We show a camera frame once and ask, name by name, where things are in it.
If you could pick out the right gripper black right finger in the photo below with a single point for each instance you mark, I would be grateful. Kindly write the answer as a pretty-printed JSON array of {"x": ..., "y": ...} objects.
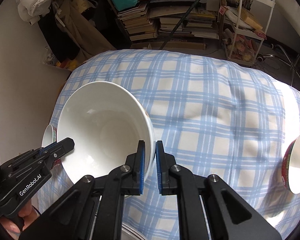
[{"x": 208, "y": 208}]

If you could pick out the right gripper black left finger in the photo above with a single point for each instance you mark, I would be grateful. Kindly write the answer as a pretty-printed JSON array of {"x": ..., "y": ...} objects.
[{"x": 93, "y": 207}]

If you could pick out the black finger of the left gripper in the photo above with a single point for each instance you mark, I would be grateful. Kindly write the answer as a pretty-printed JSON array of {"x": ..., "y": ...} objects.
[{"x": 56, "y": 150}]

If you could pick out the large red patterned bowl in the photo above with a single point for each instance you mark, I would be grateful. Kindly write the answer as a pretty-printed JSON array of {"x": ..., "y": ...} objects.
[{"x": 50, "y": 137}]

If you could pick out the large white cherry plate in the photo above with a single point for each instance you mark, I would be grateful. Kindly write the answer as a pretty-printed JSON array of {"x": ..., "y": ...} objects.
[{"x": 129, "y": 233}]

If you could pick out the large plain white bowl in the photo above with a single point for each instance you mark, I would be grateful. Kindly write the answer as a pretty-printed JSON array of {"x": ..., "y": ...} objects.
[{"x": 106, "y": 123}]

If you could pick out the small red patterned bowl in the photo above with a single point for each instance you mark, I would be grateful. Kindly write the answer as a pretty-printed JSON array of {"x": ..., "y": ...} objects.
[{"x": 290, "y": 169}]

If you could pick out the blue plaid tablecloth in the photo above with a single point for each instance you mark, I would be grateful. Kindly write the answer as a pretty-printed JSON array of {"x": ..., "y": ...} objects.
[{"x": 214, "y": 116}]

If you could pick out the beige hanging coat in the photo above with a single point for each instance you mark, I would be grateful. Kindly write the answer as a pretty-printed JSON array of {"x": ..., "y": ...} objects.
[{"x": 73, "y": 18}]

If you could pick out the wooden bookshelf with books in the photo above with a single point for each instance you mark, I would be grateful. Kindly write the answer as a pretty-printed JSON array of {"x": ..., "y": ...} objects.
[{"x": 156, "y": 20}]

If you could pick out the white metal utility cart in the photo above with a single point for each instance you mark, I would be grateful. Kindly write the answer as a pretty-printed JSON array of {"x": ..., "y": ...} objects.
[{"x": 242, "y": 41}]

